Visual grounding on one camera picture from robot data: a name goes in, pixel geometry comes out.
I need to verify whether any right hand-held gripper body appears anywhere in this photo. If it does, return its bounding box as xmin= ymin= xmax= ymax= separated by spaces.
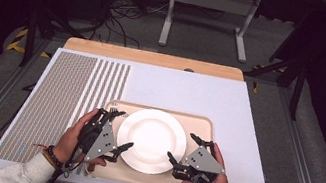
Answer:
xmin=170 ymin=134 xmax=232 ymax=183

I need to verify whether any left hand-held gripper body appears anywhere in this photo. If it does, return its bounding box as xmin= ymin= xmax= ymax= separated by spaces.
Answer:
xmin=74 ymin=106 xmax=125 ymax=167

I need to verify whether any white round plate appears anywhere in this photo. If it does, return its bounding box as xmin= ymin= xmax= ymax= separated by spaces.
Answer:
xmin=110 ymin=103 xmax=193 ymax=181

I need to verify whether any beige plastic tray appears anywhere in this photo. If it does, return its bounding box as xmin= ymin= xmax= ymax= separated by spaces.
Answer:
xmin=86 ymin=96 xmax=218 ymax=183

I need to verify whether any person's left hand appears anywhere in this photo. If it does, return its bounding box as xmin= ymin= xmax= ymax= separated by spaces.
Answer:
xmin=50 ymin=102 xmax=117 ymax=173

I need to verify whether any brown striped placemat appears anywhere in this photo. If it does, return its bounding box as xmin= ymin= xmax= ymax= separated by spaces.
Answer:
xmin=0 ymin=42 xmax=133 ymax=181

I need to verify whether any black tripod stand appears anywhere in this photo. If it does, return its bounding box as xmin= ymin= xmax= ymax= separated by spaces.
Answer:
xmin=237 ymin=35 xmax=316 ymax=123
xmin=17 ymin=3 xmax=92 ymax=79

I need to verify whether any yellow black floor tape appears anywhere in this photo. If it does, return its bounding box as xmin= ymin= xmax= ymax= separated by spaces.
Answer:
xmin=5 ymin=25 xmax=56 ymax=60

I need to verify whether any white metal stand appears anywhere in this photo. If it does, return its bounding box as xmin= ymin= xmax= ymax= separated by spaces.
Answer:
xmin=157 ymin=0 xmax=263 ymax=65

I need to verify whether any dark bead bracelet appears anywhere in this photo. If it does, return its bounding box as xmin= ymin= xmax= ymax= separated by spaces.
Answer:
xmin=39 ymin=143 xmax=68 ymax=170

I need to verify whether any bundle of floor cables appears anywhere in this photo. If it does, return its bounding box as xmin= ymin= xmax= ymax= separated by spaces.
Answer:
xmin=98 ymin=0 xmax=172 ymax=54

